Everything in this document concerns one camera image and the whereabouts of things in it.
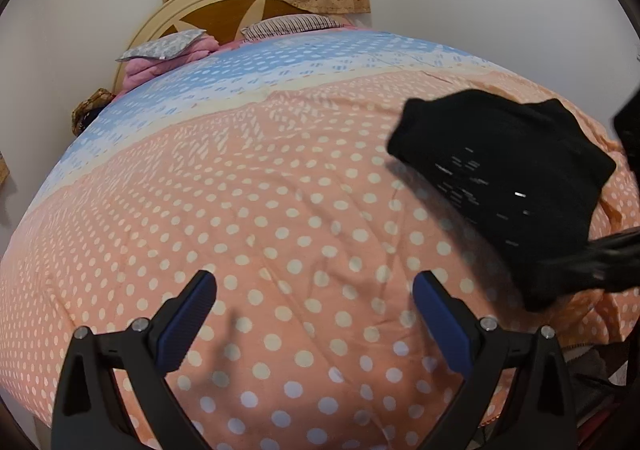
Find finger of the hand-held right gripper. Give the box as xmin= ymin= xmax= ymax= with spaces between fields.
xmin=541 ymin=228 xmax=640 ymax=294

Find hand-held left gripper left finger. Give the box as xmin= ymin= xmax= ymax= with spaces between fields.
xmin=50 ymin=270 xmax=218 ymax=450

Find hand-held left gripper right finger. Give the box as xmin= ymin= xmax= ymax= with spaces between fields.
xmin=412 ymin=271 xmax=577 ymax=450

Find grey floral pillow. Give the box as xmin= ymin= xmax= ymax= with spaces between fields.
xmin=116 ymin=29 xmax=207 ymax=62

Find polka dot bed cover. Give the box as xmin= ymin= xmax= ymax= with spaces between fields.
xmin=0 ymin=25 xmax=640 ymax=450

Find striped pillow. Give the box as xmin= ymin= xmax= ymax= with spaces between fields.
xmin=240 ymin=14 xmax=337 ymax=39

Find folded pink blanket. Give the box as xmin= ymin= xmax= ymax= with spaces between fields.
xmin=116 ymin=37 xmax=221 ymax=94

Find brown patterned bag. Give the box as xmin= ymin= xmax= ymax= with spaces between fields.
xmin=71 ymin=88 xmax=114 ymax=135

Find black pants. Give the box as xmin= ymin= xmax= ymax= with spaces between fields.
xmin=387 ymin=89 xmax=617 ymax=312

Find cream and brown headboard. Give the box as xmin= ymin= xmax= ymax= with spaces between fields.
xmin=112 ymin=0 xmax=352 ymax=92

